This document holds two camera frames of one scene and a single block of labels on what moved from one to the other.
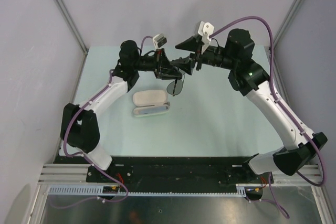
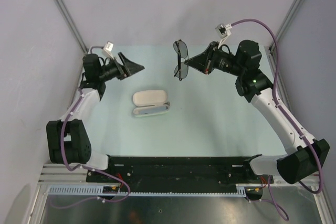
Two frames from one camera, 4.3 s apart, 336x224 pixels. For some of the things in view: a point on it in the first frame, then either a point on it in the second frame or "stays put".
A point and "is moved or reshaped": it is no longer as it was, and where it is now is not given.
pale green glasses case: (150, 102) stays put
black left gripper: (160, 61) to (129, 67)
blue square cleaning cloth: (148, 109) stays put
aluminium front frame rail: (77, 174) stays put
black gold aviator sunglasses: (174, 87) is moved or reshaped
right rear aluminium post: (296, 8) stays put
